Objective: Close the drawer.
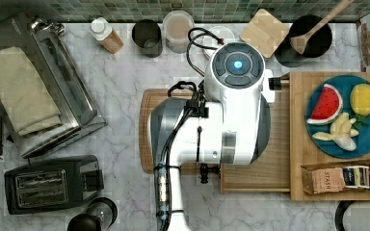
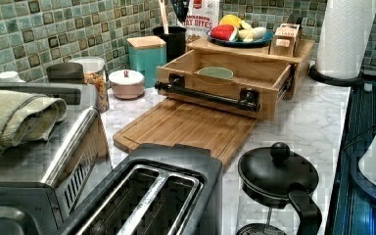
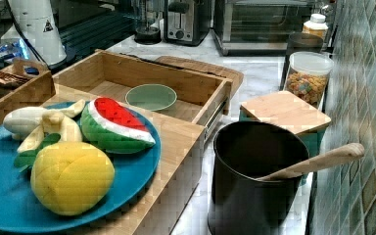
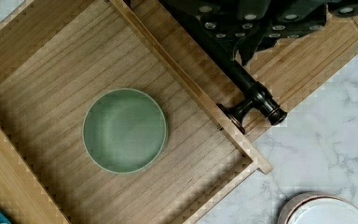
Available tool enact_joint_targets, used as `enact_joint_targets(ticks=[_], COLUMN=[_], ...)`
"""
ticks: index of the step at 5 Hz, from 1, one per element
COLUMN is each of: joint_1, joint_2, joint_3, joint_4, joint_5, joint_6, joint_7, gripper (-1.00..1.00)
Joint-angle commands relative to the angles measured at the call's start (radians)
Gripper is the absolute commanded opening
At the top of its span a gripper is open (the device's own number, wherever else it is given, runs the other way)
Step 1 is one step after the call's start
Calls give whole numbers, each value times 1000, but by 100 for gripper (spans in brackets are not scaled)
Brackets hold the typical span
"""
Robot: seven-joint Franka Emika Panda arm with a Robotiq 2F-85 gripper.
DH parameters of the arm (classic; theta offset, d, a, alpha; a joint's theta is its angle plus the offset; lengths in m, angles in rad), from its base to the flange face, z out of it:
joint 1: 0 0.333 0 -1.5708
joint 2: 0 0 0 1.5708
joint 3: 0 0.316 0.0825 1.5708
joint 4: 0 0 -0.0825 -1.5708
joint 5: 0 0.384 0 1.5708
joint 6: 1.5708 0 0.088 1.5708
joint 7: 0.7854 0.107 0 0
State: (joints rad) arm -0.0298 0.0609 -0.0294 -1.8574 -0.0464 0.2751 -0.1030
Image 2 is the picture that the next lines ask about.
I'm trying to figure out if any pink lidded ceramic pot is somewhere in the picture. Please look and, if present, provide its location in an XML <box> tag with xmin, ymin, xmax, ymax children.
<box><xmin>109</xmin><ymin>70</ymin><xmax>145</xmax><ymax>100</ymax></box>

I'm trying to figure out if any oat bites cereal box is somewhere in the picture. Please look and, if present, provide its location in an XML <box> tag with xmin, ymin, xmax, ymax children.
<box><xmin>182</xmin><ymin>0</ymin><xmax>219</xmax><ymax>43</ymax></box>

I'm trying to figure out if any teal canister with wooden lid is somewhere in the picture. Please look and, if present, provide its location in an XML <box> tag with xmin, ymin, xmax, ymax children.
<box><xmin>127</xmin><ymin>35</ymin><xmax>166</xmax><ymax>88</ymax></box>

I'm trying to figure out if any white toy egg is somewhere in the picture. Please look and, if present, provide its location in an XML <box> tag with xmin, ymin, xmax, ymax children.
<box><xmin>253</xmin><ymin>26</ymin><xmax>266</xmax><ymax>40</ymax></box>

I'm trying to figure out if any blue plate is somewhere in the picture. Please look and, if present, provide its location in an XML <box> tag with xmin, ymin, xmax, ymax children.
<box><xmin>207</xmin><ymin>31</ymin><xmax>273</xmax><ymax>48</ymax></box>

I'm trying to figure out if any white paper towel roll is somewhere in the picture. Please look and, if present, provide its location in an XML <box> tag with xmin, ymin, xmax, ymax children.
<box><xmin>315</xmin><ymin>0</ymin><xmax>376</xmax><ymax>80</ymax></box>

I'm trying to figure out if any bamboo cutting board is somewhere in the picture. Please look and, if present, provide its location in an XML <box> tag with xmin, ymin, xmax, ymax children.
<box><xmin>113</xmin><ymin>99</ymin><xmax>257</xmax><ymax>169</ymax></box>

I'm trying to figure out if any glass jar of cereal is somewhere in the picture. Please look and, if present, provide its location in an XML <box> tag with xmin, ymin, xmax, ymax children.
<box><xmin>70</xmin><ymin>57</ymin><xmax>109</xmax><ymax>113</ymax></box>

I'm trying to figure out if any yellow toy lemon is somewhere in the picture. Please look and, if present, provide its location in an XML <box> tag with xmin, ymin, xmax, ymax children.
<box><xmin>219</xmin><ymin>14</ymin><xmax>242</xmax><ymax>28</ymax></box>

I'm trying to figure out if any wooden drawer with black handle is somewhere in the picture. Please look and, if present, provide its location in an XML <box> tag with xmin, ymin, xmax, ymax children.
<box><xmin>155</xmin><ymin>50</ymin><xmax>294</xmax><ymax>119</ymax></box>

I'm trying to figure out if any green bowl in drawer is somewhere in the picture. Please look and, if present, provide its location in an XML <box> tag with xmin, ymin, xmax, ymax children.
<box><xmin>198</xmin><ymin>67</ymin><xmax>233</xmax><ymax>79</ymax></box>

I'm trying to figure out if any red and white toy fruit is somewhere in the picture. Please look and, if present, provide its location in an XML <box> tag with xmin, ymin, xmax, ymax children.
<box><xmin>210</xmin><ymin>24</ymin><xmax>238</xmax><ymax>41</ymax></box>

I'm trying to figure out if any small white lidded container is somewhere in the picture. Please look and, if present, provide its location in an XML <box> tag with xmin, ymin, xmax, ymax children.
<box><xmin>0</xmin><ymin>71</ymin><xmax>23</xmax><ymax>83</ymax></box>

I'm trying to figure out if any tea bag box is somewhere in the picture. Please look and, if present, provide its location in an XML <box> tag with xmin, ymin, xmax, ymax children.
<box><xmin>269</xmin><ymin>23</ymin><xmax>302</xmax><ymax>57</ymax></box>

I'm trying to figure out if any black utensil holder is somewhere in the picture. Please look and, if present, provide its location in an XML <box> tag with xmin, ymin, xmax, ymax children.
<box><xmin>153</xmin><ymin>25</ymin><xmax>186</xmax><ymax>62</ymax></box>

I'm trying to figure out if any wooden utensil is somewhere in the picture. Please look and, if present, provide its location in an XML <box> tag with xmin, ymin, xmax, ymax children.
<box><xmin>158</xmin><ymin>0</ymin><xmax>169</xmax><ymax>34</ymax></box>

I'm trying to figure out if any black paper towel holder base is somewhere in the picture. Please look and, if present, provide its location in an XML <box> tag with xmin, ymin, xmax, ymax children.
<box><xmin>308</xmin><ymin>66</ymin><xmax>364</xmax><ymax>87</ymax></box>

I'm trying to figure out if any black two-slot toaster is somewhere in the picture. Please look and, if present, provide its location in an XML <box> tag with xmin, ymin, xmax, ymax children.
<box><xmin>52</xmin><ymin>144</ymin><xmax>222</xmax><ymax>235</ymax></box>

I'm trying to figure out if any folded green towel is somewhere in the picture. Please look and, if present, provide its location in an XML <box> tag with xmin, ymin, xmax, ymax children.
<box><xmin>0</xmin><ymin>90</ymin><xmax>67</xmax><ymax>154</ymax></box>

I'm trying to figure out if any wooden drawer cabinet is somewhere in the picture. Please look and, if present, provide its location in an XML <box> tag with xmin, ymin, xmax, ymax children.
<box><xmin>188</xmin><ymin>38</ymin><xmax>314</xmax><ymax>99</ymax></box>

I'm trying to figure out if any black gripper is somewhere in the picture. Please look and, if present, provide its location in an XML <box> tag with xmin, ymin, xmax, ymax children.
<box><xmin>169</xmin><ymin>0</ymin><xmax>190</xmax><ymax>23</ymax></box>

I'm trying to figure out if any dark grey canister lid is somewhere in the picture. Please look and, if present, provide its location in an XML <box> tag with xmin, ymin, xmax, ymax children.
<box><xmin>46</xmin><ymin>63</ymin><xmax>84</xmax><ymax>84</ymax></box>

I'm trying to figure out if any stainless toaster oven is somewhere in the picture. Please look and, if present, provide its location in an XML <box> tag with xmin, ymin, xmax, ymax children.
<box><xmin>0</xmin><ymin>83</ymin><xmax>112</xmax><ymax>235</ymax></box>

